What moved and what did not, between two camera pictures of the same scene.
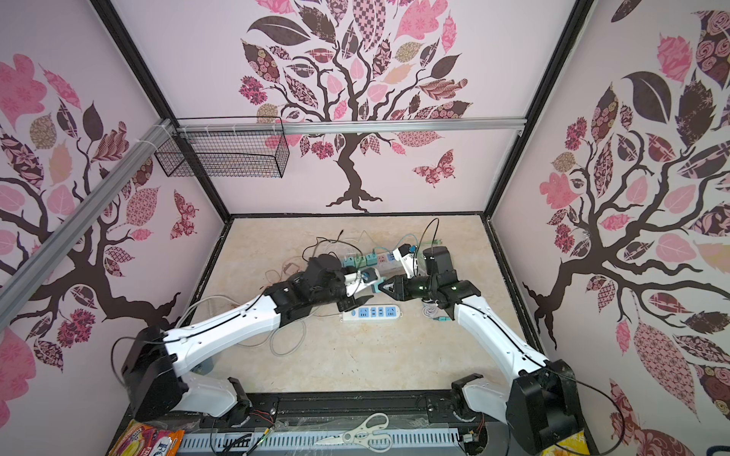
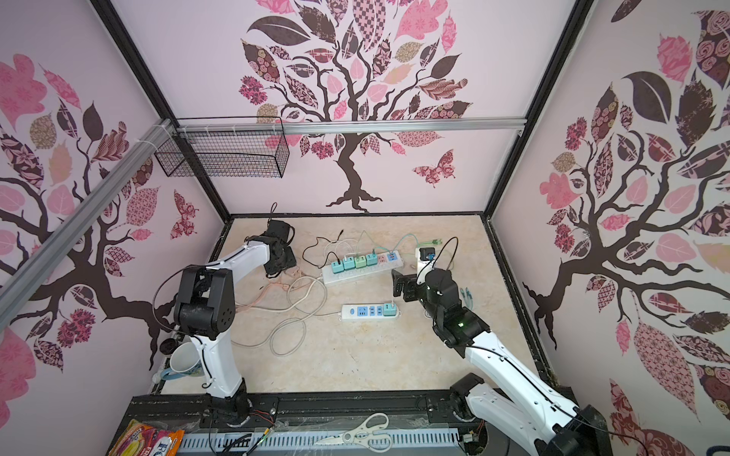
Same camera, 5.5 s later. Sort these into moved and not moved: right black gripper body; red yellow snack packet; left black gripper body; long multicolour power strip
Moved: left black gripper body
Not moved: long multicolour power strip; right black gripper body; red yellow snack packet
